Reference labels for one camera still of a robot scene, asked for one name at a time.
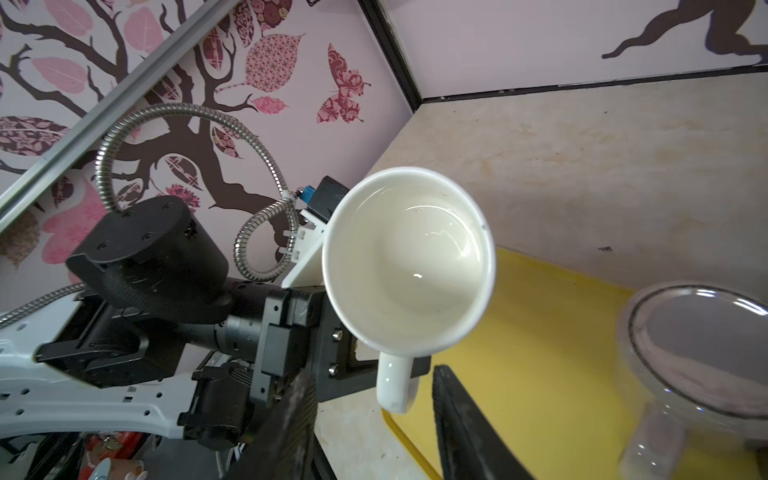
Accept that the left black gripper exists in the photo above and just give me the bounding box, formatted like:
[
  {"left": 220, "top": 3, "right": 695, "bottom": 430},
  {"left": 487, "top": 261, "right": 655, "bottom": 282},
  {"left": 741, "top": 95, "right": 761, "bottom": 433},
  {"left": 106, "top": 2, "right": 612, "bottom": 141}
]
[{"left": 248, "top": 284, "right": 433, "bottom": 409}]

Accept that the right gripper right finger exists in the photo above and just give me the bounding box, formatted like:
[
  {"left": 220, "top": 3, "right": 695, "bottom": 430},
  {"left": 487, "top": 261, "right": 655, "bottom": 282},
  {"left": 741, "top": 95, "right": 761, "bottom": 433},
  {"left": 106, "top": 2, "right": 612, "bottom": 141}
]
[{"left": 432, "top": 365, "right": 532, "bottom": 479}]

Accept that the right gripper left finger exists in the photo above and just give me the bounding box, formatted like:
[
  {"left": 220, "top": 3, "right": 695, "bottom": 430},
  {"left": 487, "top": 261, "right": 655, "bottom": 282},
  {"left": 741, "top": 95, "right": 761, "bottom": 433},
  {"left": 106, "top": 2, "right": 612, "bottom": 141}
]
[{"left": 224, "top": 371, "right": 318, "bottom": 479}]

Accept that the white ribbed mug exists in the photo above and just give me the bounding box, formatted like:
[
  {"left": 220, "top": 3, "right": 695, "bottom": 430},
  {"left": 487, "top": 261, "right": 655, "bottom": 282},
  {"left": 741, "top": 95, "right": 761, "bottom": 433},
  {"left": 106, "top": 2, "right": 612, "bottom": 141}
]
[{"left": 322, "top": 167, "right": 496, "bottom": 414}]

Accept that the pink beige mug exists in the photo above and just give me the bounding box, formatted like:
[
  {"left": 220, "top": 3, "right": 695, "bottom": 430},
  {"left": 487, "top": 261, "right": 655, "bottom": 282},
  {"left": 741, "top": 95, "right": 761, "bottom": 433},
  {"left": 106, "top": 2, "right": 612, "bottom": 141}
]
[{"left": 616, "top": 281, "right": 767, "bottom": 479}]

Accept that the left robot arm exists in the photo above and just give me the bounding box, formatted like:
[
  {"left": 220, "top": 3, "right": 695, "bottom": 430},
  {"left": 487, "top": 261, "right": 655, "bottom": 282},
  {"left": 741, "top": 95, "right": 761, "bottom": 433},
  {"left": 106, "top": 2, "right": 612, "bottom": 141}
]
[{"left": 1, "top": 197, "right": 377, "bottom": 451}]

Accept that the yellow plastic tray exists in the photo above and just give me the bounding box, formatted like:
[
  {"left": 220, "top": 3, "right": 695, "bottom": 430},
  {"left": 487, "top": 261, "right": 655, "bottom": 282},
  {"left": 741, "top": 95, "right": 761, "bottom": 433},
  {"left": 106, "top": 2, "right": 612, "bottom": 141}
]
[{"left": 381, "top": 245, "right": 763, "bottom": 480}]

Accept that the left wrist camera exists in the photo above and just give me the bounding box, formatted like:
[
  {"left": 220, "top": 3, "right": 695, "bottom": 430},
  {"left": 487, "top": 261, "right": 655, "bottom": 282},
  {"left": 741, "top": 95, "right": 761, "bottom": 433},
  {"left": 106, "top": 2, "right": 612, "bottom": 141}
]
[{"left": 278, "top": 175, "right": 350, "bottom": 290}]

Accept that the left metal conduit cable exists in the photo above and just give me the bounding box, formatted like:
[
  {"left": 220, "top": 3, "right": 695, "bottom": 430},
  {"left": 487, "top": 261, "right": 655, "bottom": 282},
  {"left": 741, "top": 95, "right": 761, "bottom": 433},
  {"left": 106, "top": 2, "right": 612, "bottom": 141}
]
[{"left": 0, "top": 101, "right": 301, "bottom": 331}]

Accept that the aluminium rail left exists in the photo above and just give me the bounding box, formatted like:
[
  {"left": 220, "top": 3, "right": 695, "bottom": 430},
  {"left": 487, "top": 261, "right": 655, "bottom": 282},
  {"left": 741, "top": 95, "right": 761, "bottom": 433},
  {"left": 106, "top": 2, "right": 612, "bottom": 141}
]
[{"left": 1, "top": 0, "right": 238, "bottom": 230}]

